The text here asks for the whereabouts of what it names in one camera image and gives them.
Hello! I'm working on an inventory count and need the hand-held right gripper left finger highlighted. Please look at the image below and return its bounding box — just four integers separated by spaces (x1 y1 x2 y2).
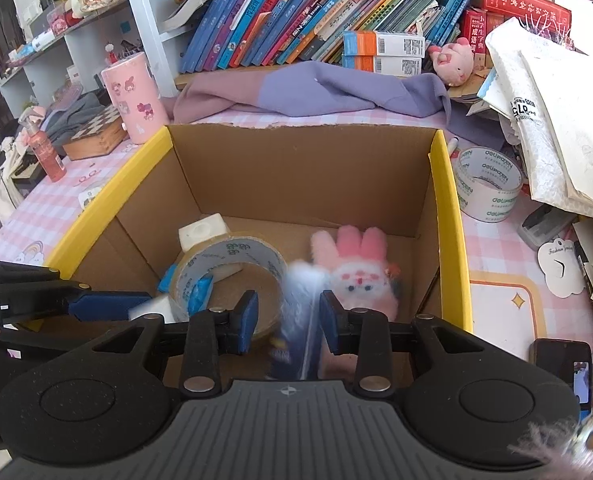
91 290 260 396

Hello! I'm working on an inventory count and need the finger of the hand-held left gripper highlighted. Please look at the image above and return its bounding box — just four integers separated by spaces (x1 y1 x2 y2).
0 316 137 363
0 257 150 323

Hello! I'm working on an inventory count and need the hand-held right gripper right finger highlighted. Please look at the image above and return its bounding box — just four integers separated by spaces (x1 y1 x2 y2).
319 290 527 397

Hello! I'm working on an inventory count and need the pink bunny plush toy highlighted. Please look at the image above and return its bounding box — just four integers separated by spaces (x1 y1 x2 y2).
309 225 402 321

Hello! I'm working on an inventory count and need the blue plastic packet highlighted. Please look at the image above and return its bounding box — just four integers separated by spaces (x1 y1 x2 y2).
157 262 214 313

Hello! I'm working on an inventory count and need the beige packing tape roll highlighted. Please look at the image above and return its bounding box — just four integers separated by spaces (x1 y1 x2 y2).
169 232 290 341

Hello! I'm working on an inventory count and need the white plug adapter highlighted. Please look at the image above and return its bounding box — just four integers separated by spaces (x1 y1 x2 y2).
178 213 227 252

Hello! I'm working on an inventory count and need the cardboard box with yellow rim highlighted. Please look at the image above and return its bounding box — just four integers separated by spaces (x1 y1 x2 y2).
46 122 475 386

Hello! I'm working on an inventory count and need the pink cylinder container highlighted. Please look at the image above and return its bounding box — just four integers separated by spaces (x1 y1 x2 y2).
100 51 170 145

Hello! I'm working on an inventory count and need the white tote bag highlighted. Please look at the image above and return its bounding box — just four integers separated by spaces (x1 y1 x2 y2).
0 135 27 221

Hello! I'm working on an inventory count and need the pink spray bottle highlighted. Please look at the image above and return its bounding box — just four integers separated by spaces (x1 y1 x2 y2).
19 112 67 182

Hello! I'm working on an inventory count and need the wooden chess box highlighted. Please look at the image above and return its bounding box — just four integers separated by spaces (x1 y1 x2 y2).
62 104 130 161

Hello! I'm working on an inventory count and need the grey cloth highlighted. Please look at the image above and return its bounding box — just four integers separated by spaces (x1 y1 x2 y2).
41 92 107 146

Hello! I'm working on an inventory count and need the white tape roll green print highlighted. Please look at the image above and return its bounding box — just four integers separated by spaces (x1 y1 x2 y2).
451 146 524 221

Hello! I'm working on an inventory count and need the black smartphone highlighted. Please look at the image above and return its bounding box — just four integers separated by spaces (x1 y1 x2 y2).
529 338 593 413

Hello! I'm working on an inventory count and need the white hang tag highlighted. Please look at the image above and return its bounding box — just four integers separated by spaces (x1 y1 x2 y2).
537 242 584 298

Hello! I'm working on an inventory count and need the grey stapler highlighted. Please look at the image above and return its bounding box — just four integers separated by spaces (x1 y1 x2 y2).
518 204 577 251

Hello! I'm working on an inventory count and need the purple and pink cloth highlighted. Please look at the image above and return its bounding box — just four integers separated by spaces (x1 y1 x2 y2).
173 60 507 151

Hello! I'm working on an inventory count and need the grey fluffy feather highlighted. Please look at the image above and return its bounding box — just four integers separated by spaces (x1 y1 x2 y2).
509 410 593 468

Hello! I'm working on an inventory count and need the white side shelf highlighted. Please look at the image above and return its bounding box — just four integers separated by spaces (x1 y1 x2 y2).
0 0 132 111

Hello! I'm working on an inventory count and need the orange white blue carton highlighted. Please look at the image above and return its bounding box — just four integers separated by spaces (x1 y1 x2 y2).
343 30 426 58
341 52 423 78

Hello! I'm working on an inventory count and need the pink pig plush toy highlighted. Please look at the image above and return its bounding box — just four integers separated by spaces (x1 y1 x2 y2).
428 36 476 86

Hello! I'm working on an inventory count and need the white wooden bookshelf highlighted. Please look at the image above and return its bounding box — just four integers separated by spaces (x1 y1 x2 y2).
119 0 593 96

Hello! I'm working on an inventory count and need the row of colourful books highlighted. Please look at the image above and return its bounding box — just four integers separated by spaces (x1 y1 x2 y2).
179 0 475 73

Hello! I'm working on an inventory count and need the pile of white paper bags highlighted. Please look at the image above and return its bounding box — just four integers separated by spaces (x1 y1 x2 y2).
484 16 593 221

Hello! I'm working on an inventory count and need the small red dictionary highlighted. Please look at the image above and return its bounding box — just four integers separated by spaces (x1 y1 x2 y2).
459 7 488 68

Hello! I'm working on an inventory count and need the thick red dictionary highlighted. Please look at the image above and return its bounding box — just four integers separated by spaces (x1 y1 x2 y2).
469 0 572 28

